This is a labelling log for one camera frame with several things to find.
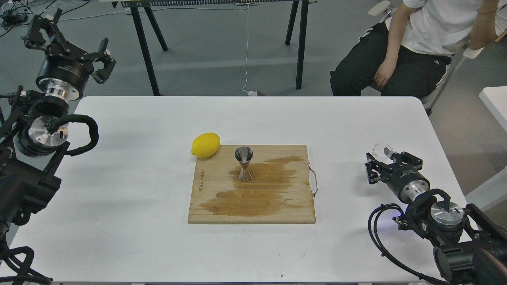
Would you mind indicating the wooden cutting board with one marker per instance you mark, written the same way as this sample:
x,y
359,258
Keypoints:
x,y
279,192

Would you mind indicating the clear glass cup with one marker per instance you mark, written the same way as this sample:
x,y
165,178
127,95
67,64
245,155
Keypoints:
x,y
382,151

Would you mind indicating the yellow lemon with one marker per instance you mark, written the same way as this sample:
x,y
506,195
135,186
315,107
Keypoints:
x,y
205,145

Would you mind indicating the steel jigger measuring cup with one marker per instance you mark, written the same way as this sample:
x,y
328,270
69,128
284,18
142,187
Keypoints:
x,y
243,156

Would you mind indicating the seated person white shirt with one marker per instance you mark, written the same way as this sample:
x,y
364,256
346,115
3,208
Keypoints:
x,y
409,53

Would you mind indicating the black trestle table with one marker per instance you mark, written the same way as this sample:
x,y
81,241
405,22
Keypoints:
x,y
216,47

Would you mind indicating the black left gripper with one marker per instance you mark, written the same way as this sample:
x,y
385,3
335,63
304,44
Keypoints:
x,y
63,71

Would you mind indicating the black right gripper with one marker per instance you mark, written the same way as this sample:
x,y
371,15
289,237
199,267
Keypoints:
x,y
402,176

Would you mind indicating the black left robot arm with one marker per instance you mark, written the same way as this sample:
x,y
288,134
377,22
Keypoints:
x,y
39,132

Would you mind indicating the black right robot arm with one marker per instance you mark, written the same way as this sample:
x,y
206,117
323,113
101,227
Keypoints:
x,y
468,247

